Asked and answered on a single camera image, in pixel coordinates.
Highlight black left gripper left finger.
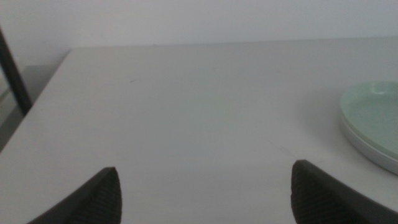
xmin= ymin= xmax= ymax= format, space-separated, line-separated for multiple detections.
xmin=26 ymin=167 xmax=123 ymax=224

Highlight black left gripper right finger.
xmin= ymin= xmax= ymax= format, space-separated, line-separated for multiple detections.
xmin=290 ymin=159 xmax=398 ymax=224

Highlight white shallow bowl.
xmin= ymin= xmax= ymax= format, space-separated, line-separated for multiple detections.
xmin=340 ymin=108 xmax=398 ymax=169

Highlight grey shallow bowl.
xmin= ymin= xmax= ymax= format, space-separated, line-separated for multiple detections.
xmin=345 ymin=136 xmax=398 ymax=175

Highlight pale green shallow bowl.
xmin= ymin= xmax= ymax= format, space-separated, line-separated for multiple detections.
xmin=339 ymin=80 xmax=398 ymax=161

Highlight dark metal pole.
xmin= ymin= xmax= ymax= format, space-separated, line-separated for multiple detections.
xmin=0 ymin=27 xmax=34 ymax=116

